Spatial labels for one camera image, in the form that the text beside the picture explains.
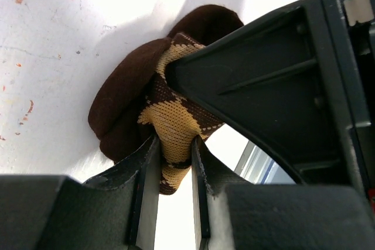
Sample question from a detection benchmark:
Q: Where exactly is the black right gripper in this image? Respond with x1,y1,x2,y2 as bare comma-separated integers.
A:
341,0,374,203

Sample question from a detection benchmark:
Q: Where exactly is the brown argyle sock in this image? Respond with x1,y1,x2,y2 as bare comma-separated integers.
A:
88,4,243,195

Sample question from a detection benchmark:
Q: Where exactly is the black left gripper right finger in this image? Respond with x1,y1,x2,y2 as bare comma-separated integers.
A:
191,137,374,249

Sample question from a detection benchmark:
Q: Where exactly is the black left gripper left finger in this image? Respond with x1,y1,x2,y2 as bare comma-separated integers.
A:
1,135,161,249

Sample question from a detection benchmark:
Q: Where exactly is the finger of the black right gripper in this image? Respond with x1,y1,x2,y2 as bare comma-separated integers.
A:
166,0,369,191

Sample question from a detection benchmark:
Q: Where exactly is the aluminium frame rail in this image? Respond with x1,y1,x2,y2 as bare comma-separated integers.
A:
234,141,295,184

